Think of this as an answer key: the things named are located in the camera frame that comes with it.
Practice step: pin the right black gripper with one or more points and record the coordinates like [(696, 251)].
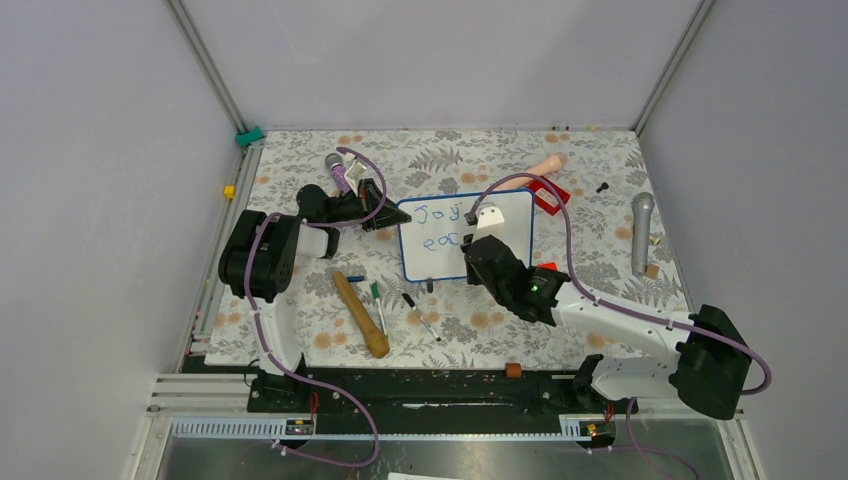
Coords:
[(472, 278)]

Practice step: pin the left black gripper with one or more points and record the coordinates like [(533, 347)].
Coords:
[(369, 198)]

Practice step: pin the blue-framed whiteboard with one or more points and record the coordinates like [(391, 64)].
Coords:
[(430, 242)]

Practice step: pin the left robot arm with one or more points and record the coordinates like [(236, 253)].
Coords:
[(259, 257)]

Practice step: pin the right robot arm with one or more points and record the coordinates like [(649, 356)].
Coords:
[(699, 358)]

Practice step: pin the purple patterned microphone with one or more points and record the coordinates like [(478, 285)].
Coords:
[(337, 169)]

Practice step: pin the red cube block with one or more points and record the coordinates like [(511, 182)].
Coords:
[(547, 266)]

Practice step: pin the green-capped marker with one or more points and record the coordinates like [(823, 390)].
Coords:
[(374, 287)]

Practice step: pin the red rectangular tray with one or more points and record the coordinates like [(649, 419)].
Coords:
[(548, 196)]

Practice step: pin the black-capped marker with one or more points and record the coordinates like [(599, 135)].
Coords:
[(421, 317)]

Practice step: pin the brown cork cylinder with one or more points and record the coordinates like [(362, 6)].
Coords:
[(513, 370)]

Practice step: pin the pink plastic cylinder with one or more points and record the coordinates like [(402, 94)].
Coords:
[(553, 163)]

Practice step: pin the teal corner clip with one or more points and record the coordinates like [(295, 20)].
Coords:
[(247, 138)]

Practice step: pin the small wooden cube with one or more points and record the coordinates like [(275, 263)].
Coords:
[(652, 271)]

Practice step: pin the silver grey microphone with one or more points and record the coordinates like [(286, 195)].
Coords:
[(642, 209)]

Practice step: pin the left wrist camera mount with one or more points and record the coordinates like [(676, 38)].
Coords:
[(355, 172)]

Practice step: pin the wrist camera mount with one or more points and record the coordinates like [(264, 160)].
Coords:
[(487, 220), (355, 172)]

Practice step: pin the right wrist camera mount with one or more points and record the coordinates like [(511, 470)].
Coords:
[(487, 220)]

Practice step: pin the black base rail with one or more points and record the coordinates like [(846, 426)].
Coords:
[(425, 401)]

